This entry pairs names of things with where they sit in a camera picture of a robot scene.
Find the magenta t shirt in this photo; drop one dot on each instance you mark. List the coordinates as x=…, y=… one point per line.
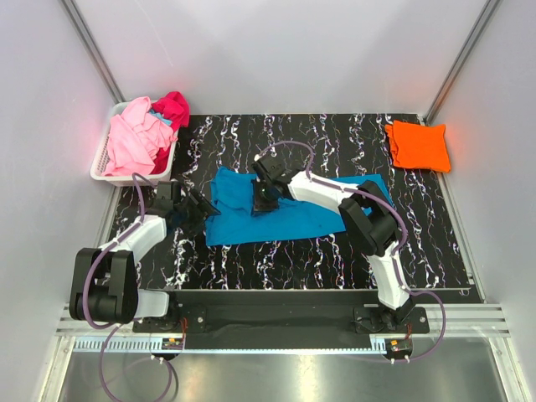
x=172, y=107

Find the light pink t shirt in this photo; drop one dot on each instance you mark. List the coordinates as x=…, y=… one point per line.
x=134, y=138

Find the blue t shirt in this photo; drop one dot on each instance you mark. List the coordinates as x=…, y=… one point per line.
x=232, y=195

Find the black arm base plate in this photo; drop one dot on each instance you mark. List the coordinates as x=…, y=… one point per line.
x=258, y=341

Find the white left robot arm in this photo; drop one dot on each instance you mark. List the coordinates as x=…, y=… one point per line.
x=104, y=288

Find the aluminium frame rail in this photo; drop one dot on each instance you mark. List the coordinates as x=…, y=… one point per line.
x=455, y=320

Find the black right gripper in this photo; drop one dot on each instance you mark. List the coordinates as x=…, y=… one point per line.
x=258, y=205

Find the white plastic laundry basket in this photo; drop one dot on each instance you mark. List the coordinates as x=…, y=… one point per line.
x=101, y=158

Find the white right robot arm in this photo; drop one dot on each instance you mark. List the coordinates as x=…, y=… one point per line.
x=369, y=221

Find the folded orange t shirt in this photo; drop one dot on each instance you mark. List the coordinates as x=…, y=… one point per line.
x=414, y=146

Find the light blue garment in basket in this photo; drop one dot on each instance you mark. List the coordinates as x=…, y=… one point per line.
x=160, y=117

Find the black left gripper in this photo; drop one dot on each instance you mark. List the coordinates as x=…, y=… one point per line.
x=202, y=210

